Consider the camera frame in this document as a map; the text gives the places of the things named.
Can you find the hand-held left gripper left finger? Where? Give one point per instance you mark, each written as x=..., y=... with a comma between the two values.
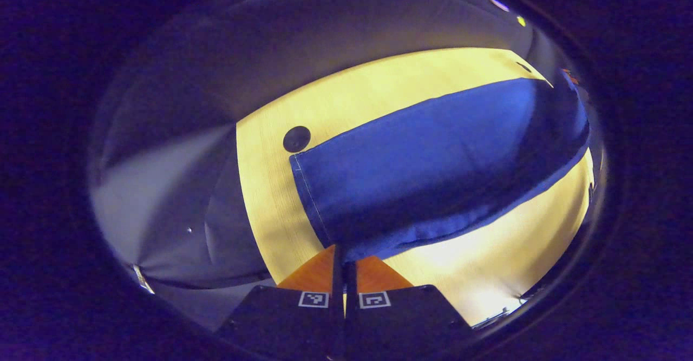
x=337, y=280

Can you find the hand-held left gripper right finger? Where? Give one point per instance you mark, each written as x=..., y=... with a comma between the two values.
x=352, y=285

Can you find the blue jeans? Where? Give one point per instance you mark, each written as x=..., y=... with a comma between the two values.
x=433, y=161

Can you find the black round table grommet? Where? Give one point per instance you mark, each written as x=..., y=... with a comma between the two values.
x=523, y=67
x=296, y=138

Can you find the silver metal clip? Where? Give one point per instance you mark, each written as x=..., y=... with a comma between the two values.
x=142, y=279

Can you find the black backdrop cloth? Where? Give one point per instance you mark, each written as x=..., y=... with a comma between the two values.
x=178, y=133

